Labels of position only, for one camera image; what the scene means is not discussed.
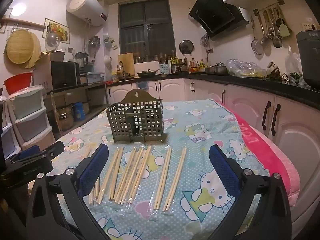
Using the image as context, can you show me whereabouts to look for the clear plastic food bag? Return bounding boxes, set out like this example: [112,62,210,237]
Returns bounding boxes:
[226,59,268,78]

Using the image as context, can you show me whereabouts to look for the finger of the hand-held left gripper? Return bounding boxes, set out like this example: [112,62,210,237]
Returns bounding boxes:
[9,144,42,163]
[40,141,65,159]

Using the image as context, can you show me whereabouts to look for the blue can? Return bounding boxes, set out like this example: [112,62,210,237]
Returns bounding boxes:
[72,102,86,120]

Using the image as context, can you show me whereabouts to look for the small wall caddy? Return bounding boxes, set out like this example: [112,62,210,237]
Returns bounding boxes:
[104,36,118,50]

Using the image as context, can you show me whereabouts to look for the group of condiment bottles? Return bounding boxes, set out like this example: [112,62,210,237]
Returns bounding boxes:
[170,56,207,73]

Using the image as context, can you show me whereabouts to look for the pink blanket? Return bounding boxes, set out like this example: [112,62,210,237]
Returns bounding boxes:
[215,100,300,208]

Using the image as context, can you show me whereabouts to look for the plastic drawer unit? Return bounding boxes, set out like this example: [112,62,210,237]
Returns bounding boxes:
[7,85,54,153]

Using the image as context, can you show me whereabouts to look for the grey metal container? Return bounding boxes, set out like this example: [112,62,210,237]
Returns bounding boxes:
[41,51,66,62]

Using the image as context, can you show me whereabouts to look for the framed fruit picture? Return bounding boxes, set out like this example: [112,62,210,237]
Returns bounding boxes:
[44,18,69,42]

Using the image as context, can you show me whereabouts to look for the black wok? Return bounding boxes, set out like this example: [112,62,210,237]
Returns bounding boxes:
[137,69,161,78]

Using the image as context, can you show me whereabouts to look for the white water heater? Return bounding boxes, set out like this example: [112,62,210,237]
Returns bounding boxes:
[66,0,109,27]

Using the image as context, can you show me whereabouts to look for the round wooden board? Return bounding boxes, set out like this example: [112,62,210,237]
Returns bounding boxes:
[25,31,41,68]

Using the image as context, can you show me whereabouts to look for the hanging pot lid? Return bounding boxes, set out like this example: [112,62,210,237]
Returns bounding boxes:
[179,39,195,55]

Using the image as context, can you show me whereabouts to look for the group of wooden chopsticks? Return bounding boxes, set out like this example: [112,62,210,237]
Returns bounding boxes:
[88,146,187,212]

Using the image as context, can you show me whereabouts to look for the wooden cutting board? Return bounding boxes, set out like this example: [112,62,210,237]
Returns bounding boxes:
[117,52,135,74]

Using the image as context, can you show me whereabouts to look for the black range hood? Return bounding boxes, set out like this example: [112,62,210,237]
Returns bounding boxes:
[188,0,250,40]

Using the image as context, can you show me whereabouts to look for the green vegetables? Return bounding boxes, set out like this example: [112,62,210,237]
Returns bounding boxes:
[287,72,304,84]

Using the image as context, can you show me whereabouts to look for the wire mesh strainer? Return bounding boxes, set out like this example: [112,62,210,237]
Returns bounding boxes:
[251,15,265,56]

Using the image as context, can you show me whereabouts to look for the white rectangular box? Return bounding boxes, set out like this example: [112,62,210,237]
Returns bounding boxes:
[134,61,160,73]

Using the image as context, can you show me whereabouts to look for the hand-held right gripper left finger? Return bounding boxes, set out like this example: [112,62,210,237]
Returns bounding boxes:
[26,144,110,240]

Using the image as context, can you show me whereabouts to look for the bunch of mushrooms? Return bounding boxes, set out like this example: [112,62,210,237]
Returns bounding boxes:
[267,60,283,80]

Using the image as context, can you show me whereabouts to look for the glass pot lid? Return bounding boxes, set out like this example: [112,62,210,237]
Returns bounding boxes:
[45,30,61,52]

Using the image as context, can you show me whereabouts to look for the row of windowsill jars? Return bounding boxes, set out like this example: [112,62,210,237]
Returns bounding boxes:
[135,54,175,64]

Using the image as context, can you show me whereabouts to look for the blue storage box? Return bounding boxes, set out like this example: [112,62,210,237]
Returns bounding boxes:
[86,72,105,84]

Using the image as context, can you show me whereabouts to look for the green plastic chopstick holder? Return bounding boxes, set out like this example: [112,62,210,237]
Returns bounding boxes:
[106,89,167,144]

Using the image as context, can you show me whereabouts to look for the lidded steel pot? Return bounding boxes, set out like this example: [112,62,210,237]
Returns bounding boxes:
[212,62,227,75]

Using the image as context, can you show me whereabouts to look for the hanging metal kitchen utensils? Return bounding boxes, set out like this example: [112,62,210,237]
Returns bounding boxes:
[257,6,284,48]

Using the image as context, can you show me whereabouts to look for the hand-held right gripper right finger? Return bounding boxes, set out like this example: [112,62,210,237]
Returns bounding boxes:
[209,144,293,240]

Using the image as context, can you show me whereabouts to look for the wooden shelf rack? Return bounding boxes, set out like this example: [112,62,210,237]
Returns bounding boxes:
[44,81,108,133]

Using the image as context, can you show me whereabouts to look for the wooden wall shelf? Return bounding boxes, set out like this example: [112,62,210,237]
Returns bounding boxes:
[1,17,47,29]

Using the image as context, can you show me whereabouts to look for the dark framed window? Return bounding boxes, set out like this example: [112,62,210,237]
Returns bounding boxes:
[119,0,177,60]

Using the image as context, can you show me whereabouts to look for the round bamboo tray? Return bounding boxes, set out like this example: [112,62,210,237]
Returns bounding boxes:
[6,29,38,64]

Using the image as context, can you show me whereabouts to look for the black microwave oven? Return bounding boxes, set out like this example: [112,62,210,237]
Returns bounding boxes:
[32,60,80,90]

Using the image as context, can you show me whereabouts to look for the black kitchen countertop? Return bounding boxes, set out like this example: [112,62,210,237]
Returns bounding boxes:
[107,71,320,105]

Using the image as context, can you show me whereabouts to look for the printed cartoon blanket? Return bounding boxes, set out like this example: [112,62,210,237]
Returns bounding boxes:
[52,99,270,240]

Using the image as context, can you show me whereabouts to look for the green spatula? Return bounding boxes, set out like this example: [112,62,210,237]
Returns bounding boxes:
[277,17,293,38]

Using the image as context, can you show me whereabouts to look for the grey rice cooker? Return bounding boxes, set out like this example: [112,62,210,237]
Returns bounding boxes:
[296,30,320,89]

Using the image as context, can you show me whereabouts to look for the wall utensil rack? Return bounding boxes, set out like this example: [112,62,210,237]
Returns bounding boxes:
[253,0,283,17]

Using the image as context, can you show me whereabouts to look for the red plastic basin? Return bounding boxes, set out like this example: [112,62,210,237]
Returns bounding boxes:
[3,72,34,94]

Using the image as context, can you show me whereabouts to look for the white plastic bag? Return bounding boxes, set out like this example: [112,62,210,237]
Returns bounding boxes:
[285,45,304,80]

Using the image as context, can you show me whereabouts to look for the hanging steel bowl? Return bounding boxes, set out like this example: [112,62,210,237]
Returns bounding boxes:
[88,36,101,52]

